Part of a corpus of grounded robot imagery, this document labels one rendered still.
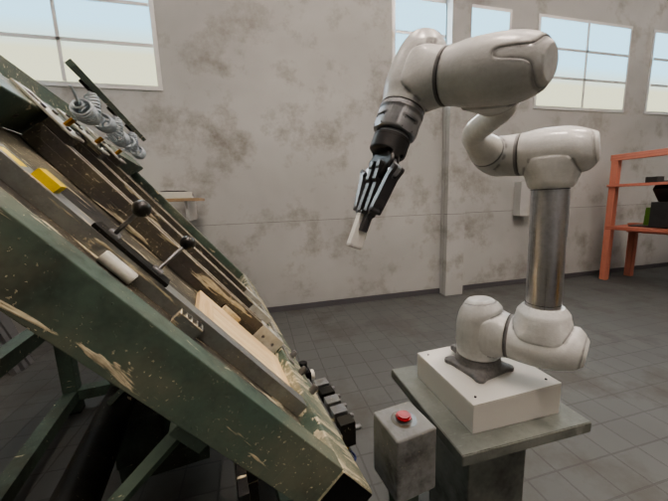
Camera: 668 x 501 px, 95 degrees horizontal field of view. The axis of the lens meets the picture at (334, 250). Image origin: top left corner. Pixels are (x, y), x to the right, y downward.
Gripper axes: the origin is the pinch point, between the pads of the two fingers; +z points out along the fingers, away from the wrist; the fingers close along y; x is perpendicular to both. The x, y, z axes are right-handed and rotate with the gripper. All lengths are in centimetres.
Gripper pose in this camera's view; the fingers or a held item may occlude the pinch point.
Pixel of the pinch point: (359, 231)
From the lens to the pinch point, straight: 62.2
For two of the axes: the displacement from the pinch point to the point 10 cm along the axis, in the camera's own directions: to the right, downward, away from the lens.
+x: 8.4, 3.0, 4.4
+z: -3.3, 9.4, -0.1
